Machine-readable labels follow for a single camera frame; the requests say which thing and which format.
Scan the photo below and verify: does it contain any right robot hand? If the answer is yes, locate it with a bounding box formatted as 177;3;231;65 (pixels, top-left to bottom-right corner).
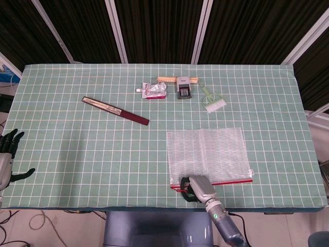
179;175;218;205

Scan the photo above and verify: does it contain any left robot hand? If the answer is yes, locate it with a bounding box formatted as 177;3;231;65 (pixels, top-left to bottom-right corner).
0;128;36;191

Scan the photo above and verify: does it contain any clear zip pouch red edge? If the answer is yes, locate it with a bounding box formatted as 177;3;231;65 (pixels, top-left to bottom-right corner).
166;128;255;192

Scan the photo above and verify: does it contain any blue-grey robot torso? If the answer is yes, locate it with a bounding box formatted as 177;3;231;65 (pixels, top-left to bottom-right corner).
102;210;214;247

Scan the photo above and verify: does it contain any green checked tablecloth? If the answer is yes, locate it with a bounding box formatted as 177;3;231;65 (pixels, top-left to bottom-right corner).
0;63;322;209

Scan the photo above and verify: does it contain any small green brush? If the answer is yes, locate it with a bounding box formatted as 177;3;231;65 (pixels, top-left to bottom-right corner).
198;82;227;113

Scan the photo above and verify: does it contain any blue box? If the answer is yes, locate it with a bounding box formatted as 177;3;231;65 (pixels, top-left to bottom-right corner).
0;64;23;83

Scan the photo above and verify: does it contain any dark red folded fan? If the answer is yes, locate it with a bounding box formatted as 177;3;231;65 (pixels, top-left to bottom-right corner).
81;96;150;127

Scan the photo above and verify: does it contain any grey date stamp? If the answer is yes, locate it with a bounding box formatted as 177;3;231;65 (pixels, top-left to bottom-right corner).
175;76;193;100

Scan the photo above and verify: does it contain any squeeze pouch with white cap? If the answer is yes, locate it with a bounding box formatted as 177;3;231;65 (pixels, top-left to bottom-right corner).
136;81;167;100

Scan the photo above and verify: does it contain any wooden sticks bundle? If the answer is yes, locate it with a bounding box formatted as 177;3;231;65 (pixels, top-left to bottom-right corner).
157;76;199;83

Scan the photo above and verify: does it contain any black pleated curtain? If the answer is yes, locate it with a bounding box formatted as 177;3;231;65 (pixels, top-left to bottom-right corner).
38;0;122;64
199;0;329;65
114;0;205;64
0;0;70;72

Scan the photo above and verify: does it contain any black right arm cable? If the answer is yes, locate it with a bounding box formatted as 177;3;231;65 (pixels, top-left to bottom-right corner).
227;211;252;247

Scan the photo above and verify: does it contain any beige floor cable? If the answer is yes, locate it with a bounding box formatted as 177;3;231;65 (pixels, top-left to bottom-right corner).
29;210;59;232

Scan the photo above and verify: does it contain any white frame post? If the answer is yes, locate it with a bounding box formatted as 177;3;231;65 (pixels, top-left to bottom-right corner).
191;0;214;65
104;0;129;64
280;10;329;65
0;51;23;78
31;0;76;64

